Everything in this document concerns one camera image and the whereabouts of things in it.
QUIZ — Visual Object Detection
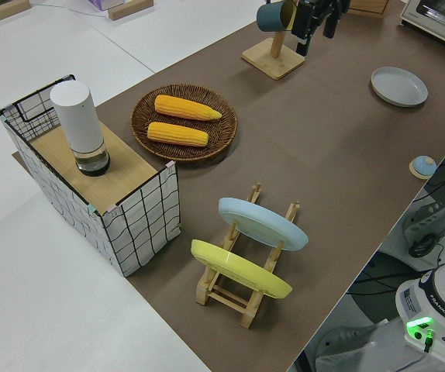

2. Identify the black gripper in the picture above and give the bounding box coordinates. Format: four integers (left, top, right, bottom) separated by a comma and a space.
291, 0, 351, 56

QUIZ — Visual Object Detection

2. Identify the white cylindrical bottle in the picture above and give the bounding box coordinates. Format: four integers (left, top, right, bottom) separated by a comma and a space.
49, 81, 112, 177

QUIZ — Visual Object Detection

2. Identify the black round base plate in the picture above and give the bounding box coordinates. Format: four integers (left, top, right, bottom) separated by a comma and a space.
344, 251, 404, 330

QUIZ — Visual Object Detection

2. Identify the wire basket with wooden lid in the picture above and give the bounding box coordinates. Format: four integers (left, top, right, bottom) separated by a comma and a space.
0, 73, 181, 278

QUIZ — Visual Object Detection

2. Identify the brown table mat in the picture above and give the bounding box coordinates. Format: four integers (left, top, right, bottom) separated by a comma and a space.
11, 0, 445, 372

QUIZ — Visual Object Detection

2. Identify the wooden drawer cabinet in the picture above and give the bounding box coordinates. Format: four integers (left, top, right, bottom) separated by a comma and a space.
347, 0, 391, 19

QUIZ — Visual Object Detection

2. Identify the wooden mug stand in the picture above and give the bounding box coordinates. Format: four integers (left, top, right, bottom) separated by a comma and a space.
240, 0, 307, 81

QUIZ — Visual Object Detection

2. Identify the round wicker basket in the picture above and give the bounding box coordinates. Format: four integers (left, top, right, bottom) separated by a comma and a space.
130, 84, 239, 163

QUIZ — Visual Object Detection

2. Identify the yellow plate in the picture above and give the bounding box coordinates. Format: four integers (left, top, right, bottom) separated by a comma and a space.
190, 239, 294, 301

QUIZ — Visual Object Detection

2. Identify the gray round plate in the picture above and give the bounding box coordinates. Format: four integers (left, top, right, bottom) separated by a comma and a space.
370, 66, 429, 109

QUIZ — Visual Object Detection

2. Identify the light blue plate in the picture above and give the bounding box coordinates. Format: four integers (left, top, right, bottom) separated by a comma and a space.
218, 197, 310, 253

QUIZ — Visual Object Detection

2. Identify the yellow corn cob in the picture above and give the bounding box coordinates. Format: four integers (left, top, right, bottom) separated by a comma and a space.
154, 94, 223, 122
147, 121, 210, 148

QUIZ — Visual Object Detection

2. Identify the wooden block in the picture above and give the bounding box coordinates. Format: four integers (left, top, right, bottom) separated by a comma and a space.
0, 0, 32, 28
107, 0, 155, 21

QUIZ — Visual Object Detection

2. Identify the black cable bundle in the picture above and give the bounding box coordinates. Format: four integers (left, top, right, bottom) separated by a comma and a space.
408, 232, 437, 259

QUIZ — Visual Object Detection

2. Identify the wooden dish rack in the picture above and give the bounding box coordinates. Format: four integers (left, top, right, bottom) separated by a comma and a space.
195, 181, 302, 330

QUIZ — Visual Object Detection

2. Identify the white toaster oven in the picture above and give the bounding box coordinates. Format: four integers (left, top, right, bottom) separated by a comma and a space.
398, 0, 445, 56

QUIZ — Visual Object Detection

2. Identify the purple box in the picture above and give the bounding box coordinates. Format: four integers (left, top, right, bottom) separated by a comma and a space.
86, 0, 126, 12

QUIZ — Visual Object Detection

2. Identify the teal mug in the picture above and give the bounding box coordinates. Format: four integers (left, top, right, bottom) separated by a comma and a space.
256, 0, 298, 33

